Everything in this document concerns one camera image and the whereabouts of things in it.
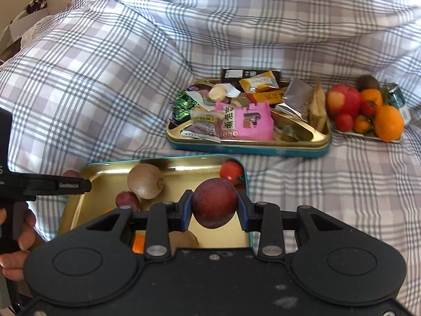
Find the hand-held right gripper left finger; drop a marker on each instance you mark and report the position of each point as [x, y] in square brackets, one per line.
[186, 209]

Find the grey plaid blanket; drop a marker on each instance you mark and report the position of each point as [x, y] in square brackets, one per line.
[131, 56]

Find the brown kiwi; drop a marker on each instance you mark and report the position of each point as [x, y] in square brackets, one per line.
[184, 240]
[368, 81]
[144, 181]

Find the brown paper packet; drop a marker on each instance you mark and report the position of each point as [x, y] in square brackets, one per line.
[317, 105]

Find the black snack packet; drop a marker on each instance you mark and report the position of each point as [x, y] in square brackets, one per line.
[236, 74]

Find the dark patterned cloth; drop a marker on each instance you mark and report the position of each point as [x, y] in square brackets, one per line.
[34, 5]

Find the large orange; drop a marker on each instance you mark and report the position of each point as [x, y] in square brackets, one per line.
[388, 123]

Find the red and yellow apple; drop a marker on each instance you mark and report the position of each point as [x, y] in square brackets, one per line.
[343, 100]

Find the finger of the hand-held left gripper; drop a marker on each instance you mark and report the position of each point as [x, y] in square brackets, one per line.
[59, 185]

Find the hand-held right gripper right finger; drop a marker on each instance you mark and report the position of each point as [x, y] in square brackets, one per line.
[244, 212]

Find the teal tin of snacks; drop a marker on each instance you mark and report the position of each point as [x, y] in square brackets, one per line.
[250, 149]

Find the teal and gold tin lid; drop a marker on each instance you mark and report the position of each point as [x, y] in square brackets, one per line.
[184, 171]

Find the green wrapped candy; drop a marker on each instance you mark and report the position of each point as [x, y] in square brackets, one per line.
[182, 100]
[179, 113]

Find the cream pastry in white wrapper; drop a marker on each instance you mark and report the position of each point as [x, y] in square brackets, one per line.
[218, 93]

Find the yellow and white pastry packet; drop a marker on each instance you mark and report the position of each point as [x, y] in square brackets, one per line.
[258, 84]

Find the person's left hand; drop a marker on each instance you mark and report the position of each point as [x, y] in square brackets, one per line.
[28, 230]

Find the red cherry tomato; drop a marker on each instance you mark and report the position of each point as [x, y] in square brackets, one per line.
[344, 121]
[232, 171]
[368, 108]

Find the dark purple passion fruit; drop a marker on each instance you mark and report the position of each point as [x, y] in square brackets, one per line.
[126, 200]

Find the clear walnut snack packet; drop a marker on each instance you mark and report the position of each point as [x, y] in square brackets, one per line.
[204, 120]

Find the pink snack packet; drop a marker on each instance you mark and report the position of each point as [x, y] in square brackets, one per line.
[250, 120]

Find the white rectangular tray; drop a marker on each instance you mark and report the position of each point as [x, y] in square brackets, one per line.
[348, 133]

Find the silver foil packet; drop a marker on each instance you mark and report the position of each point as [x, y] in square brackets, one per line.
[296, 97]

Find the purple candy wrapper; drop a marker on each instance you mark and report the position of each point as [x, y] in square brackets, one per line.
[192, 88]

